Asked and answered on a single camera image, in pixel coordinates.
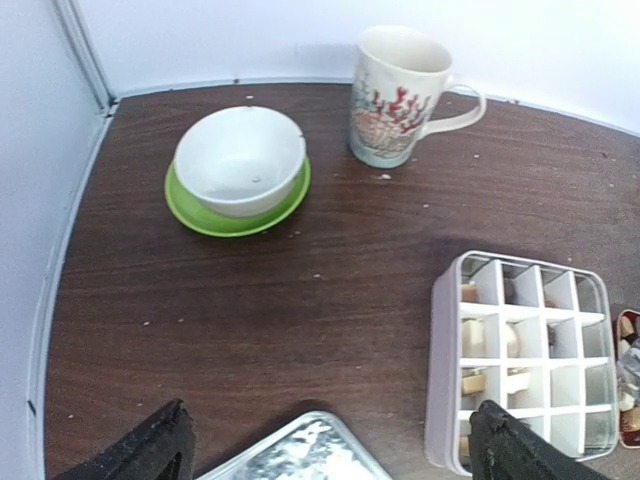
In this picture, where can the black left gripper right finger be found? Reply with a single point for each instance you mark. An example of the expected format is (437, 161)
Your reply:
(501, 447)

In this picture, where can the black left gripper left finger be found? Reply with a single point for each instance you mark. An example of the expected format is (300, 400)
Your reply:
(160, 447)

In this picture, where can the white divided tin box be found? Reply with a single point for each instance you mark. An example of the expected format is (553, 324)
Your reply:
(532, 336)

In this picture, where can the bunny print tin lid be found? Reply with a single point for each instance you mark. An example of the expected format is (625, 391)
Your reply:
(316, 445)

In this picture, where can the red chocolate tray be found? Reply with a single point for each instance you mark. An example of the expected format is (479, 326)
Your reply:
(626, 343)

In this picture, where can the metal serving tongs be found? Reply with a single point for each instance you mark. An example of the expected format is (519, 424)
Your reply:
(628, 370)

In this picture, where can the white bowl green rim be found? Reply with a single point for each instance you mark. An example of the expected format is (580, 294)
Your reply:
(241, 162)

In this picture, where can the beige floral mug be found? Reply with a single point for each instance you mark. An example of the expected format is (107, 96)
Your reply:
(399, 78)

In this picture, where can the left aluminium frame post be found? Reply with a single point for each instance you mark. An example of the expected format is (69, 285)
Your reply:
(77, 35)

